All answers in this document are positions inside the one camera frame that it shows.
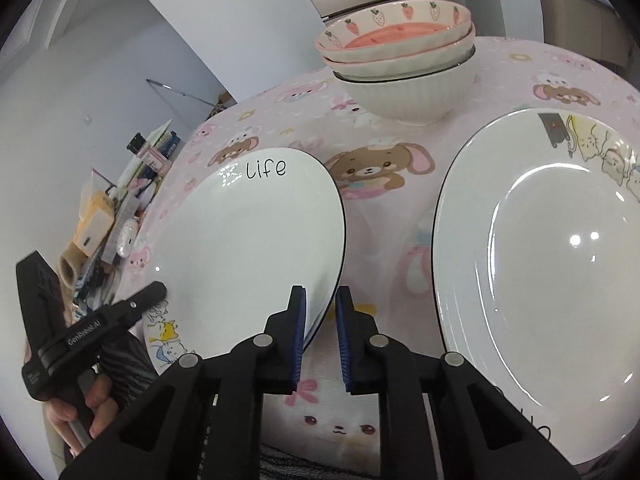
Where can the person's left hand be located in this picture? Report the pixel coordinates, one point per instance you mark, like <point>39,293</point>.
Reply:
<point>97,405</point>

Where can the yellow toast tissue box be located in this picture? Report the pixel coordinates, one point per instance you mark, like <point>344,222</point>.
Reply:
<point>92,225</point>

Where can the white cartoon print plate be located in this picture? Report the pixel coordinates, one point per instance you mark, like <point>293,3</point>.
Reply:
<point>550,270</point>
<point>240,245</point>

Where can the beige plush toy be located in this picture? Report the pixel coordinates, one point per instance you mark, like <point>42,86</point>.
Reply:
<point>75,267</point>

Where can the black capped spice bottle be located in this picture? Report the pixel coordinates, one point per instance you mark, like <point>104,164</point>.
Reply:
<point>150,157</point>

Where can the white oval case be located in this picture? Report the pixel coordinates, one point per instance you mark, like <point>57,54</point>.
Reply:
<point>128,236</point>

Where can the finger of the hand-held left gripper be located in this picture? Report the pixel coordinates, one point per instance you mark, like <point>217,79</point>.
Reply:
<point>147,297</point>

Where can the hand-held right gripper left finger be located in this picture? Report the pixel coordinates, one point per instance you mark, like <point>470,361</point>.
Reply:
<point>299,335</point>

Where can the white ribbed bowl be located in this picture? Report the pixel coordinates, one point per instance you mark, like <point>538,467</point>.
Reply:
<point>410,100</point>

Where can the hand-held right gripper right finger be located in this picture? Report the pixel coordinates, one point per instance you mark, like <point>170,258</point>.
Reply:
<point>344,340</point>

